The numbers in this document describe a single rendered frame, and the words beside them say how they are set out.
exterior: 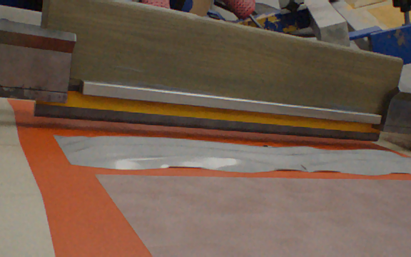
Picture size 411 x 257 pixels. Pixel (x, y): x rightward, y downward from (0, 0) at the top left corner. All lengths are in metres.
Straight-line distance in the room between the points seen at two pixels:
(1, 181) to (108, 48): 0.16
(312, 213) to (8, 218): 0.16
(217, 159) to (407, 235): 0.13
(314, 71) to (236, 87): 0.09
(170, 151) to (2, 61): 0.13
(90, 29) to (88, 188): 0.16
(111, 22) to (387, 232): 0.25
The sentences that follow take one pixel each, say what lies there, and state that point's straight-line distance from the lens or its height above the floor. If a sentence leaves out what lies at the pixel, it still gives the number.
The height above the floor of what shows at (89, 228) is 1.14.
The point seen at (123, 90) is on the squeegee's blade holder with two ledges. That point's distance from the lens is 0.37.
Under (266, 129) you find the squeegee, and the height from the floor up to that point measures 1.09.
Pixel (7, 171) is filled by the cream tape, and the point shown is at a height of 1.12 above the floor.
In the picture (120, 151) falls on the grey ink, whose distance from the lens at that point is 0.31.
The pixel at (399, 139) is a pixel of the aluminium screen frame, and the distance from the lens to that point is 0.63.
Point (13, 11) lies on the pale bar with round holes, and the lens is 0.59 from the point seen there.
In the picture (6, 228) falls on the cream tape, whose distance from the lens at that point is 0.20.
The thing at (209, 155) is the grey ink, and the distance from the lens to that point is 0.32.
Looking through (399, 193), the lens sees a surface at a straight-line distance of 0.37.
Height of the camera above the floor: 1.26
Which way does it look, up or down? 24 degrees down
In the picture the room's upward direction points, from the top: 18 degrees clockwise
